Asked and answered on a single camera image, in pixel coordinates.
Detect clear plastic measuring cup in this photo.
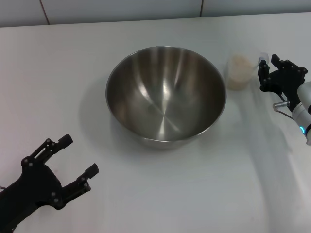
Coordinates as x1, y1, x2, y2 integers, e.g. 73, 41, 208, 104
226, 50, 269, 92

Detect white rice grains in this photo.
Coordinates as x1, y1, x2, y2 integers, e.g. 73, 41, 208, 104
229, 55, 255, 91

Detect stainless steel mixing bowl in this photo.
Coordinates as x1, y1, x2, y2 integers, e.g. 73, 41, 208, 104
105, 45, 227, 150

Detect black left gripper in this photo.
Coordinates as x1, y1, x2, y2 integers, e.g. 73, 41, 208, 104
0, 133, 100, 226

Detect right arm connector cable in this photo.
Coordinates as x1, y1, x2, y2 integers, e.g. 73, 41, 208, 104
272, 100, 296, 119

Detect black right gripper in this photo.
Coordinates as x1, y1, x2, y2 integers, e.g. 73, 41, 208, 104
257, 54, 307, 111

